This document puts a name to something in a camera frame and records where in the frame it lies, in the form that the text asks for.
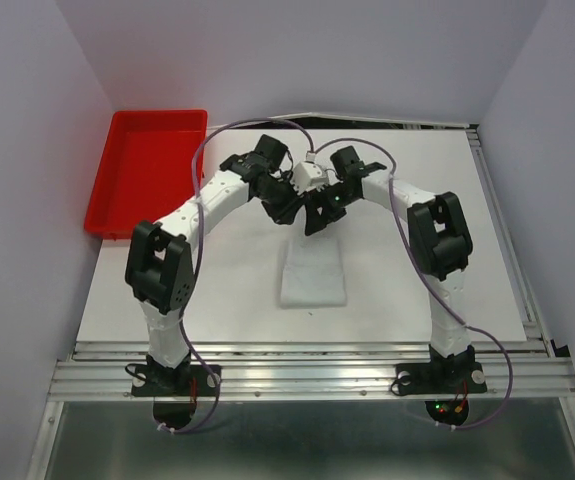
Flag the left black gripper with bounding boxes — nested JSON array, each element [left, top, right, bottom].
[[257, 171, 311, 227]]

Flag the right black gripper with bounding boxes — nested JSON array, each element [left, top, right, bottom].
[[304, 182, 358, 236]]

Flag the white fabric skirt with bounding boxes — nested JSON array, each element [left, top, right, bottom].
[[278, 232, 348, 309]]

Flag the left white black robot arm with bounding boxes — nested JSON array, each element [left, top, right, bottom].
[[125, 135, 298, 397]]

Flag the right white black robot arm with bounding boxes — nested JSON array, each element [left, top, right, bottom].
[[304, 145, 487, 396]]

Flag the red plastic tray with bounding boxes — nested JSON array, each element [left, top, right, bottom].
[[84, 109, 208, 240]]

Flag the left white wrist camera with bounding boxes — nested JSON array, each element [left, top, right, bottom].
[[290, 161, 329, 195]]

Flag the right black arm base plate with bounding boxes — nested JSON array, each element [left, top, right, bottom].
[[390, 362, 488, 396]]

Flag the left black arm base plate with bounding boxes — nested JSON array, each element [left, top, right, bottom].
[[125, 363, 217, 398]]

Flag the aluminium front rail frame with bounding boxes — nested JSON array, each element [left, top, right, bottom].
[[48, 340, 575, 402]]

